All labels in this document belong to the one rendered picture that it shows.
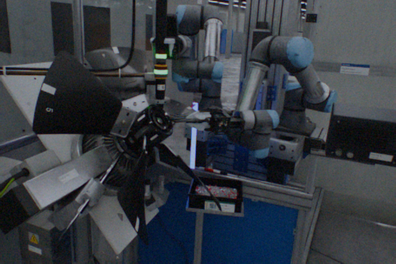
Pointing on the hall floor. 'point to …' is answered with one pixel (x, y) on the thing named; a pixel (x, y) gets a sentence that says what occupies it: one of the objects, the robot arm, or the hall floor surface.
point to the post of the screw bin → (198, 237)
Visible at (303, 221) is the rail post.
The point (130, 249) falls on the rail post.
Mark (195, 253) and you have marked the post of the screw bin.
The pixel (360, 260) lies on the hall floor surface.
